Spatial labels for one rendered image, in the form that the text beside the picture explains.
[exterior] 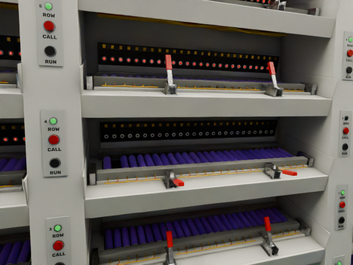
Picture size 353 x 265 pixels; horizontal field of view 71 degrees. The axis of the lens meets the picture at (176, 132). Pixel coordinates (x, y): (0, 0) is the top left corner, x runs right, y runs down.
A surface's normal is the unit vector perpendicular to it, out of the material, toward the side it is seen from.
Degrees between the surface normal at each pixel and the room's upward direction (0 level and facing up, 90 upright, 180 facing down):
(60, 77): 90
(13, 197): 15
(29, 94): 90
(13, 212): 105
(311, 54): 90
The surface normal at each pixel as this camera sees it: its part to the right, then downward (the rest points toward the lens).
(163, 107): 0.28, 0.33
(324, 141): -0.96, 0.03
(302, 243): 0.07, -0.94
